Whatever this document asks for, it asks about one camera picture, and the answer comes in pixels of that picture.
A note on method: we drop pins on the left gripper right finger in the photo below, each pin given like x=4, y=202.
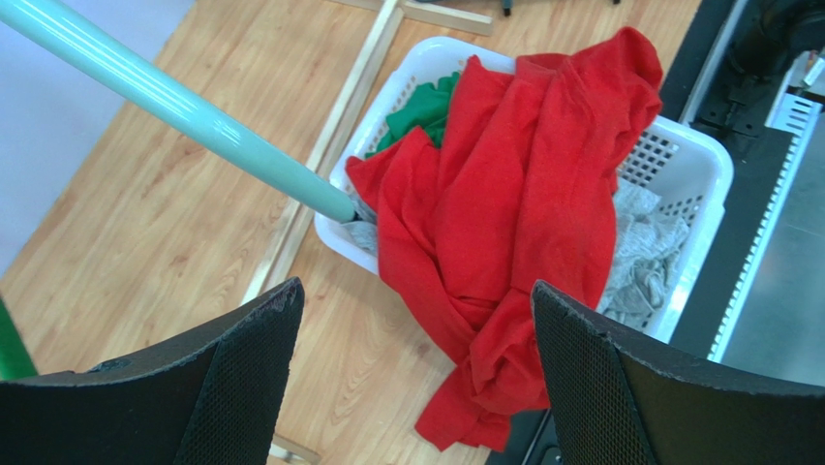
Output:
x=619, y=396

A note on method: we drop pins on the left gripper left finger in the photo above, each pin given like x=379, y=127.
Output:
x=209, y=395

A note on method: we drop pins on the red t shirt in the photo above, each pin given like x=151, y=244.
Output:
x=520, y=189

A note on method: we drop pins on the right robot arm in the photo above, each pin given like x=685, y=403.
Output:
x=766, y=45

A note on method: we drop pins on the mint green hanger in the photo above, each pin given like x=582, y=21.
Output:
x=79, y=42

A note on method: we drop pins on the grey garment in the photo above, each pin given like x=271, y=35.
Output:
x=644, y=272

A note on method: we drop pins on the white plastic laundry basket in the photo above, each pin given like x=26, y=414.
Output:
x=689, y=171

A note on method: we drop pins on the green garment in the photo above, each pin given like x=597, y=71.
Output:
x=427, y=109

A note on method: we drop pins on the wooden clothes rack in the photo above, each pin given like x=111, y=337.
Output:
x=296, y=219

